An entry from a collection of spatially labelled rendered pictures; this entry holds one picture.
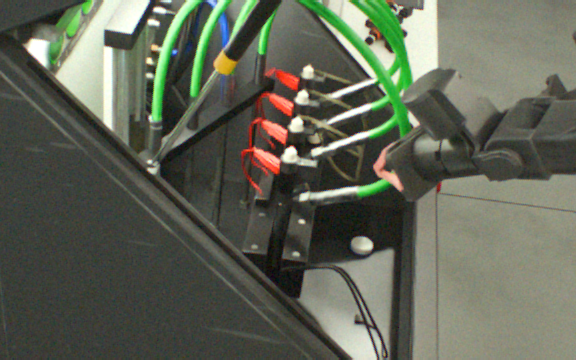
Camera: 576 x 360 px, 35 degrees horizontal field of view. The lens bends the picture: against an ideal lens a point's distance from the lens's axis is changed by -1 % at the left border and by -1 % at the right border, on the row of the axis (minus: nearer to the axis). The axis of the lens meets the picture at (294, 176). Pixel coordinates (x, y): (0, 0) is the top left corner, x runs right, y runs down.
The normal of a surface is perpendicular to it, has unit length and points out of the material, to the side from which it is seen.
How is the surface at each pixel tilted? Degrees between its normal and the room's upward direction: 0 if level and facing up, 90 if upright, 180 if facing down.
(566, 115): 36
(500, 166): 109
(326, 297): 0
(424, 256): 0
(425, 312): 0
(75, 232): 90
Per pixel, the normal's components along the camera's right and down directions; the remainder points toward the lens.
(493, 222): 0.12, -0.79
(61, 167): -0.11, 0.59
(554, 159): -0.58, 0.65
